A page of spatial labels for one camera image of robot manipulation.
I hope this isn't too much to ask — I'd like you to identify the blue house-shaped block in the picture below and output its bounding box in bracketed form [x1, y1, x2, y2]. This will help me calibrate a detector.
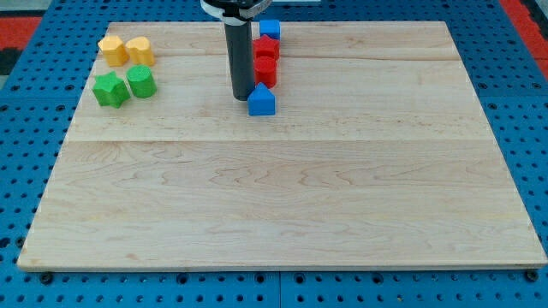
[247, 83, 277, 116]

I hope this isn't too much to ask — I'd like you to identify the wooden board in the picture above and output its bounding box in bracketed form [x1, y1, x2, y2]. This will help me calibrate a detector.
[17, 21, 547, 272]

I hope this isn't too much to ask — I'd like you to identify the red star block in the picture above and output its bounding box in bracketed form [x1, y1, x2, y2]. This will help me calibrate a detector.
[252, 34, 280, 61]

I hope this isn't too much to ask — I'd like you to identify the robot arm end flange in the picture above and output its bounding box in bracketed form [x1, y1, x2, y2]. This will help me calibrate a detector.
[200, 0, 272, 27]

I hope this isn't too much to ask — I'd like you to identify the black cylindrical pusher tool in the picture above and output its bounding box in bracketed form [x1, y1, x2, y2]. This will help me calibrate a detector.
[224, 21, 255, 101]

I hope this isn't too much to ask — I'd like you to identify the blue cube block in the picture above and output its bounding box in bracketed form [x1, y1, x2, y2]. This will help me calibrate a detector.
[259, 20, 281, 40]

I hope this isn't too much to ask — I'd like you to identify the green cylinder block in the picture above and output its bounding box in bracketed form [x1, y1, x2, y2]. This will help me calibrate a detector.
[126, 65, 158, 98]

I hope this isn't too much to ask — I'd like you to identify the red cylinder block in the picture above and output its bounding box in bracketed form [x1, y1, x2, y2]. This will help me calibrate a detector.
[253, 56, 277, 88]

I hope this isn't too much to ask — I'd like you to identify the yellow hexagon block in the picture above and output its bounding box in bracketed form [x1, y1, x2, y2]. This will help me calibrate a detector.
[98, 35, 129, 67]

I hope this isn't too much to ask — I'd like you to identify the yellow heart block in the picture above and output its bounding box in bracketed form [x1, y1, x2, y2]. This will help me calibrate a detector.
[125, 36, 155, 66]

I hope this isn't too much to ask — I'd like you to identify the green star block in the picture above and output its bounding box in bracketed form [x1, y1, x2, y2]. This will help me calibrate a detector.
[92, 71, 130, 109]

